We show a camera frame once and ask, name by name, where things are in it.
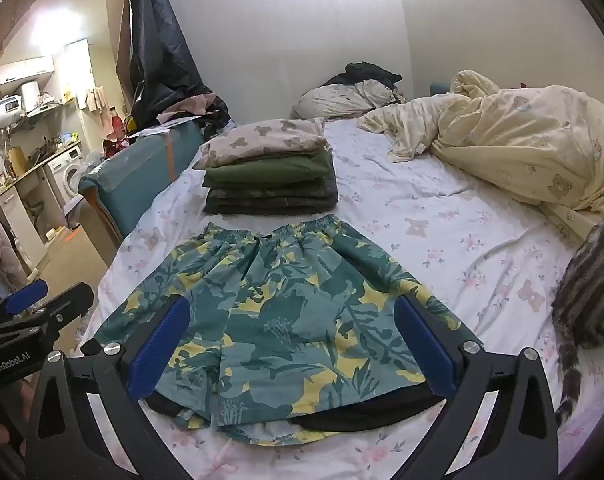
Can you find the white paper sheet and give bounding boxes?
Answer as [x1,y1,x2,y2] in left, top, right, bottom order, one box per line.
[127,116,204,139]

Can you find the pink hanging towel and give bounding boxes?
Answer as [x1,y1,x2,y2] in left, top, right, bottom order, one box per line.
[84,86,109,133]

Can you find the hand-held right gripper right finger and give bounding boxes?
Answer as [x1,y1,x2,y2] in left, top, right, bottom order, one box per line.
[394,292,578,480]

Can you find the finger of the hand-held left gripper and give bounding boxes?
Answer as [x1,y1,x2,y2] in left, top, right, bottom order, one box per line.
[0,280,49,333]
[0,282,94,350]

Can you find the green floral shorts pants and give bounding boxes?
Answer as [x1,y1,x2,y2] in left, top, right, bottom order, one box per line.
[98,214,465,447]

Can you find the pink cloth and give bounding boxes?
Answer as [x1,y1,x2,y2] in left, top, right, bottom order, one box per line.
[157,92,219,124]

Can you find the dark grey folded pants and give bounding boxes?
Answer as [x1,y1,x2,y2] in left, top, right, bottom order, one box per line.
[205,177,338,202]

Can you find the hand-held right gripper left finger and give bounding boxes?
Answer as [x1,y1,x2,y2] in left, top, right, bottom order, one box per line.
[24,294,203,480]

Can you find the grey white pillow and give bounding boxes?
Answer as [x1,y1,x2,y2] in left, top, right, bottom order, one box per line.
[292,80,399,120]

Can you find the white floral bed sheet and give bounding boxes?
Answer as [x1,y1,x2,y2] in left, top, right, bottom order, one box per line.
[74,117,604,480]

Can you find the white washing machine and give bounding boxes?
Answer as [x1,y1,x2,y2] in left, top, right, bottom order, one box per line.
[44,142,86,200]

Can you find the grey tabby cat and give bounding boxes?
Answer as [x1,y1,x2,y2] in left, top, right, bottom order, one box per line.
[552,212,604,427]

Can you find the olive green folded pants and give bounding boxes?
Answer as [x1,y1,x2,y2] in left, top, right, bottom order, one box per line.
[202,151,335,190]

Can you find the black plastic sheet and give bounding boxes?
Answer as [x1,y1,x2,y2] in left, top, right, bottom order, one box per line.
[129,0,231,132]

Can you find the yellow bear print duvet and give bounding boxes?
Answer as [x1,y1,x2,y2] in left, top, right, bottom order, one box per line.
[357,69,604,250]

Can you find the white wall cabinet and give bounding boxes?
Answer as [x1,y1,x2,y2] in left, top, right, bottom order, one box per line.
[0,55,57,87]

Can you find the white water heater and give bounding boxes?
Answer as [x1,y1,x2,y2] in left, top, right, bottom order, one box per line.
[0,95,27,137]

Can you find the black clothes pile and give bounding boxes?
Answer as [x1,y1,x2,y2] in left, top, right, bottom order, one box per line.
[322,61,404,92]

